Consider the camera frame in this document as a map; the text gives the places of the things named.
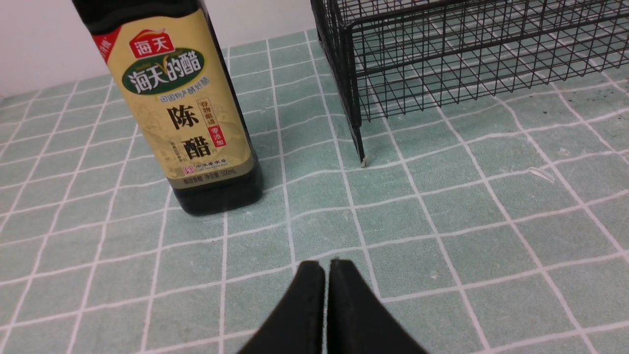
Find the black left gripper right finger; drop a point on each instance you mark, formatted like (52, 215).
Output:
(357, 322)

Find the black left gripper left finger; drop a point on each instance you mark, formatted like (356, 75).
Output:
(295, 326)

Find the dark vinegar bottle gold cap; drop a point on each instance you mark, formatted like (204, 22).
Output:
(167, 63)

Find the green checkered tablecloth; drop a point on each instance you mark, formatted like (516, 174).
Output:
(498, 225)

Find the black wire mesh rack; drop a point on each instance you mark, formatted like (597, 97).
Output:
(392, 57)

